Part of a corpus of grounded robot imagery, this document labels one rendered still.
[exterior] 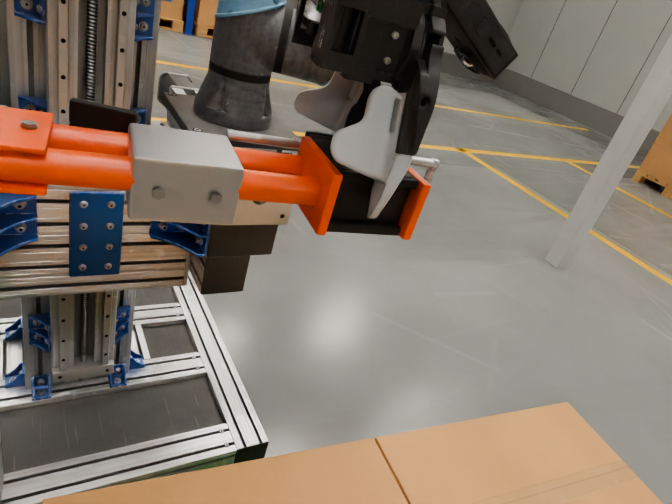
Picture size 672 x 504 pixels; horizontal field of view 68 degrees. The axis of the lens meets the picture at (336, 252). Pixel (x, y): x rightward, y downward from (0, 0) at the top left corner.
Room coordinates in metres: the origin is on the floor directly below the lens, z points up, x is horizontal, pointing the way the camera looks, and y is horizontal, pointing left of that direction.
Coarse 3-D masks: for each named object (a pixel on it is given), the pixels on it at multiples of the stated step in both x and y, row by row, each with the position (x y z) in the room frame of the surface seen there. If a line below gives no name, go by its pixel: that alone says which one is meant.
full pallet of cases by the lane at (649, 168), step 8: (664, 128) 6.78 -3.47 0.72; (664, 136) 6.74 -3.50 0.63; (656, 144) 6.75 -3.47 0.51; (664, 144) 6.69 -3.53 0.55; (648, 152) 6.78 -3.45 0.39; (656, 152) 6.71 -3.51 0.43; (664, 152) 6.64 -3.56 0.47; (648, 160) 6.74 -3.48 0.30; (656, 160) 6.67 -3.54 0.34; (664, 160) 6.60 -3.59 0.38; (640, 168) 6.77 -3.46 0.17; (648, 168) 6.70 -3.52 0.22; (656, 168) 6.63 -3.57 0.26; (664, 168) 6.56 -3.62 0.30; (640, 176) 6.72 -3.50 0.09; (648, 176) 6.65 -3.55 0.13; (656, 176) 6.59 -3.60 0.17; (664, 176) 6.52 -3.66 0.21; (664, 184) 6.47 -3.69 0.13; (664, 192) 6.43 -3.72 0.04
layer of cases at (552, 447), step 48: (432, 432) 0.80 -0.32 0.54; (480, 432) 0.85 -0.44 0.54; (528, 432) 0.90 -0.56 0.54; (576, 432) 0.95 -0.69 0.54; (144, 480) 0.50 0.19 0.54; (192, 480) 0.53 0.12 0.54; (240, 480) 0.56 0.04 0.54; (288, 480) 0.58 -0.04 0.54; (336, 480) 0.61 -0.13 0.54; (384, 480) 0.65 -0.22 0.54; (432, 480) 0.68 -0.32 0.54; (480, 480) 0.72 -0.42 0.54; (528, 480) 0.76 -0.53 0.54; (576, 480) 0.80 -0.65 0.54; (624, 480) 0.84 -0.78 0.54
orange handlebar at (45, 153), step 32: (0, 128) 0.26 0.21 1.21; (32, 128) 0.27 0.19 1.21; (64, 128) 0.29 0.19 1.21; (0, 160) 0.24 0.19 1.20; (32, 160) 0.25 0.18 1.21; (64, 160) 0.26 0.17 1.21; (96, 160) 0.27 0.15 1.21; (128, 160) 0.28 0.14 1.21; (256, 160) 0.35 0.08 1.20; (288, 160) 0.37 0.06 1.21; (0, 192) 0.24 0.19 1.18; (32, 192) 0.24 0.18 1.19; (256, 192) 0.31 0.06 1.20; (288, 192) 0.32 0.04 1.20
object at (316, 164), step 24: (312, 144) 0.37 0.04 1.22; (312, 168) 0.36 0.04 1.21; (336, 168) 0.34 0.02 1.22; (408, 168) 0.39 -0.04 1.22; (336, 192) 0.33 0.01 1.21; (360, 192) 0.35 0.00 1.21; (408, 192) 0.37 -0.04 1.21; (312, 216) 0.34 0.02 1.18; (336, 216) 0.34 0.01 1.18; (360, 216) 0.35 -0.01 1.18; (384, 216) 0.37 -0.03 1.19; (408, 216) 0.37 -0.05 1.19
